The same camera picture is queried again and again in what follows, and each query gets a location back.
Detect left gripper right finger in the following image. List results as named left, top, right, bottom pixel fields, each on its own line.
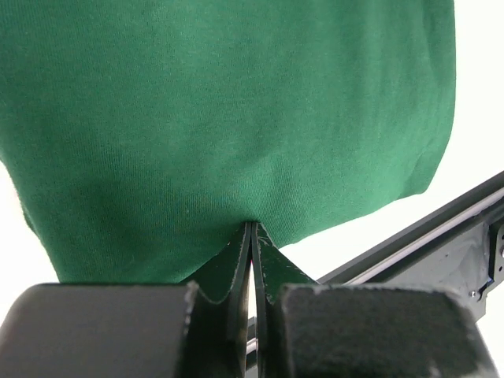
left=251, top=223, right=496, bottom=377

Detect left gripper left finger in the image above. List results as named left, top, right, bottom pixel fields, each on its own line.
left=1, top=223, right=251, bottom=377

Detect green t-shirt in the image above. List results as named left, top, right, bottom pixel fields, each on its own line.
left=1, top=1, right=456, bottom=283

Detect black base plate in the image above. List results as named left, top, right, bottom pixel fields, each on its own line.
left=243, top=169, right=504, bottom=378

